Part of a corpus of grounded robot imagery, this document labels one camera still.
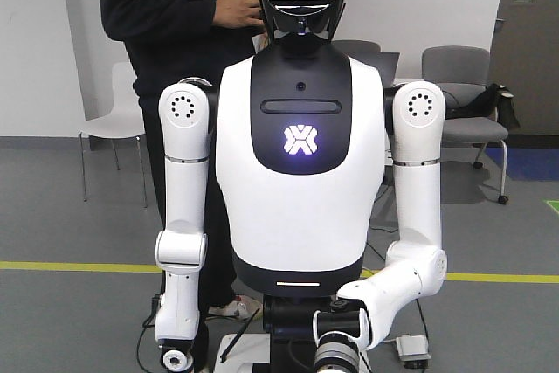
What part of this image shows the grey office chair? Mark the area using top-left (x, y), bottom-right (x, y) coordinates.
top-left (422, 45), bottom-right (508, 204)

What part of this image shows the person's bare hand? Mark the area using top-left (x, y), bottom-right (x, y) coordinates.
top-left (212, 0), bottom-right (264, 29)

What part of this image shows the person in dark clothes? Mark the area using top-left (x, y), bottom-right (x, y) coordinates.
top-left (95, 0), bottom-right (272, 320)

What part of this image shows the grey door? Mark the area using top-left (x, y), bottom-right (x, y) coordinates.
top-left (490, 0), bottom-right (558, 135)

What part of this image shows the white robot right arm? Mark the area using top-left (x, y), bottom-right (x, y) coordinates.
top-left (313, 81), bottom-right (447, 372)

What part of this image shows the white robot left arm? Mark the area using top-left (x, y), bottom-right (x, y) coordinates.
top-left (155, 77), bottom-right (210, 372)

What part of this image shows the white plastic chair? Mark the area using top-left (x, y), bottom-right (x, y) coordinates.
top-left (79, 61), bottom-right (148, 208)

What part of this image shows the white foot pedal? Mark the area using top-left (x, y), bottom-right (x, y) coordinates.
top-left (395, 335), bottom-right (431, 363)

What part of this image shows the white black robot base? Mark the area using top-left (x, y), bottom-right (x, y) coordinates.
top-left (216, 294), bottom-right (372, 373)

